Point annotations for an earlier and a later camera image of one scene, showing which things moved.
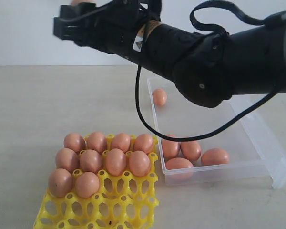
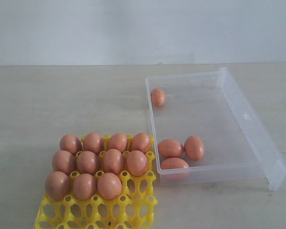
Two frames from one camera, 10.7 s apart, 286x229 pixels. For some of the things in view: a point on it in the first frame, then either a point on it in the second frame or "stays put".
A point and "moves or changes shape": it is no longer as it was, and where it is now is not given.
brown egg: x=159 y=97 stays put
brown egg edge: x=139 y=163 stays put
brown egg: x=75 y=141 moves or changes shape
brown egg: x=215 y=157 to x=109 y=185
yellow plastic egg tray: x=122 y=202 stays put
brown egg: x=86 y=184 stays put
